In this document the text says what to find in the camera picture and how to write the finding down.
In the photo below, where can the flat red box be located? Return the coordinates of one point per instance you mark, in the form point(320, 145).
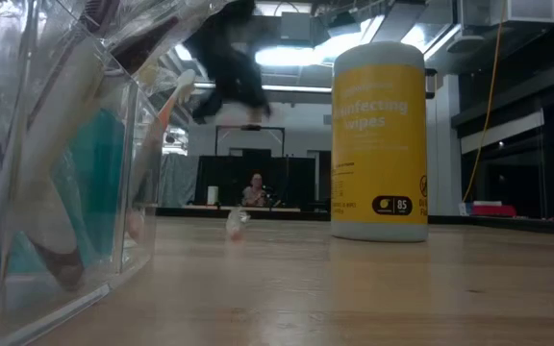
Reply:
point(493, 210)

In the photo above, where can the long LED light bar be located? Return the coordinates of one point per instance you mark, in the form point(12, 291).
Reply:
point(296, 89)

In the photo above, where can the grey curtain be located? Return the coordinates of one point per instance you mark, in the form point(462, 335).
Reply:
point(178, 180)

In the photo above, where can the person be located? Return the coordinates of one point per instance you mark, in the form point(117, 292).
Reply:
point(255, 192)

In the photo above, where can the black partition wall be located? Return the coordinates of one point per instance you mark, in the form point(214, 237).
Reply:
point(286, 178)

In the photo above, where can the black background rig frame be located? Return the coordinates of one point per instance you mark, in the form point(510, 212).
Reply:
point(250, 128)

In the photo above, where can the black aluminium table frame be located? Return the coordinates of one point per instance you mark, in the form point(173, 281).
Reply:
point(498, 222)

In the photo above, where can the white paper roll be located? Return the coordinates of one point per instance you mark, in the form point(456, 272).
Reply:
point(212, 195)

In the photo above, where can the yellow disinfecting wipes canister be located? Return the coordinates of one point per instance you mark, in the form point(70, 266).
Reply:
point(378, 144)

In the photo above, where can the orange white toothbrush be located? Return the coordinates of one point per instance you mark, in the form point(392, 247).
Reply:
point(164, 115)
point(236, 226)

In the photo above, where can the clear acrylic organizer box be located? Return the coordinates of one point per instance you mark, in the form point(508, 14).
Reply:
point(142, 259)

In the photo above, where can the purple white toothbrush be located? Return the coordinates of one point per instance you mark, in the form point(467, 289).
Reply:
point(60, 120)

